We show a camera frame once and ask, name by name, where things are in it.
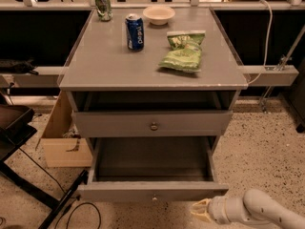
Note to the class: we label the metal brace rod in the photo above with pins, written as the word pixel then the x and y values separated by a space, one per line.
pixel 282 63

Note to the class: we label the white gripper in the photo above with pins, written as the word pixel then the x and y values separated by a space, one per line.
pixel 217 208

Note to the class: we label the green soda can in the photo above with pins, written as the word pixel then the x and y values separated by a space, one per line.
pixel 104 10

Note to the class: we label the blue pepsi can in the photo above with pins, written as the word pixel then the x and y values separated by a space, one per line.
pixel 134 32

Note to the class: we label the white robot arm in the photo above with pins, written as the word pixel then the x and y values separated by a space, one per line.
pixel 254 209

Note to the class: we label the black stand frame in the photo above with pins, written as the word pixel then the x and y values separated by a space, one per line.
pixel 21 210

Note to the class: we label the white bowl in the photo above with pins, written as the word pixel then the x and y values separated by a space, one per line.
pixel 159 15

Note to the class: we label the cardboard box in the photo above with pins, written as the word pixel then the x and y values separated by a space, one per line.
pixel 62 144

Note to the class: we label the grey drawer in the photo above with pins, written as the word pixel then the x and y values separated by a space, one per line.
pixel 138 169
pixel 154 123

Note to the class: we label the green chip bag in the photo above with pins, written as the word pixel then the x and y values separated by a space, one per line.
pixel 186 53

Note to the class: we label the grey top drawer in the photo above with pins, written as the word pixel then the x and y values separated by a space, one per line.
pixel 154 123

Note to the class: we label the grey drawer cabinet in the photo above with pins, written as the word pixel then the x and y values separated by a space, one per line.
pixel 104 76

